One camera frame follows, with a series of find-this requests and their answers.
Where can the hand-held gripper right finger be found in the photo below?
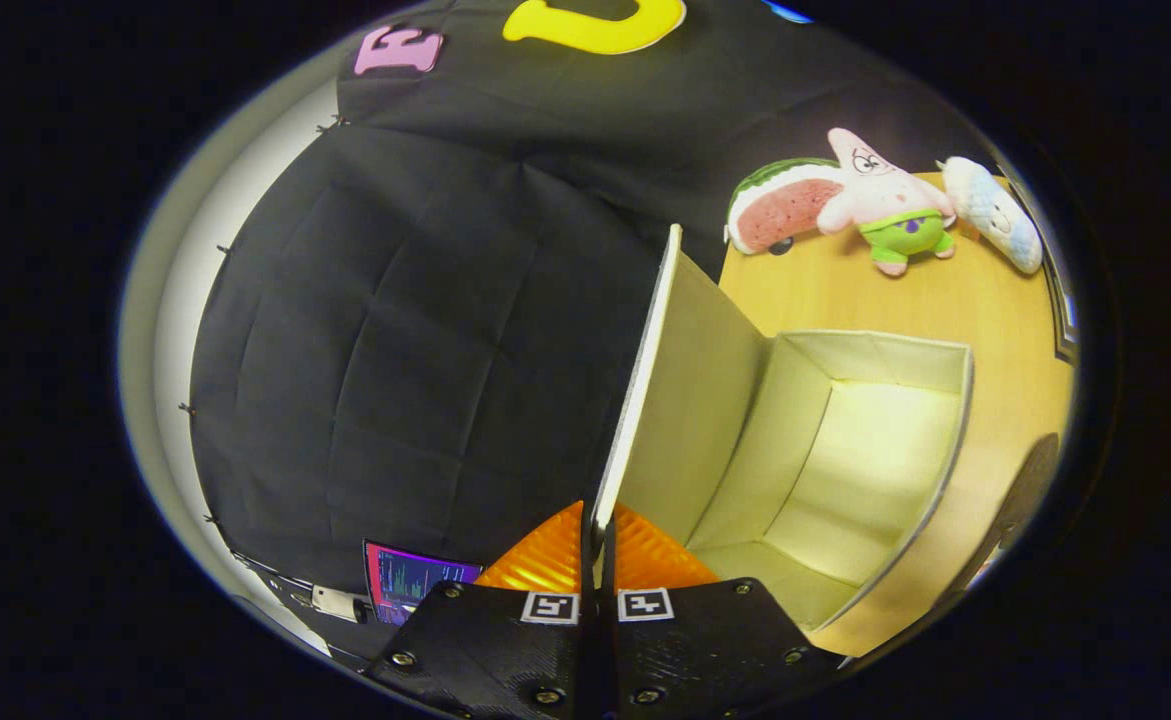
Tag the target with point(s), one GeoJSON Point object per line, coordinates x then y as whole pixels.
{"type": "Point", "coordinates": [715, 650]}

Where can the watermelon slice plush toy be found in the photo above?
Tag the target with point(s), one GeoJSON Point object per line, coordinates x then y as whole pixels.
{"type": "Point", "coordinates": [780, 205]}

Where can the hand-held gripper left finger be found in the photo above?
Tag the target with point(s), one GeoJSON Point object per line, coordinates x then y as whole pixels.
{"type": "Point", "coordinates": [495, 650]}

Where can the pink starfish plush toy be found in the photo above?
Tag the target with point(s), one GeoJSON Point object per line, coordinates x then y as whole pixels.
{"type": "Point", "coordinates": [890, 195]}

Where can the grey fabric storage box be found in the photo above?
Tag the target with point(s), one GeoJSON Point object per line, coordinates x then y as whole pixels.
{"type": "Point", "coordinates": [845, 450]}

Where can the lit monitor screen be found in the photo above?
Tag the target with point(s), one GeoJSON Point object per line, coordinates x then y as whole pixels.
{"type": "Point", "coordinates": [415, 580]}

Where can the white and blue plush toy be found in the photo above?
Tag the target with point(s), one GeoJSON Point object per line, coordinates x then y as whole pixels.
{"type": "Point", "coordinates": [995, 215]}

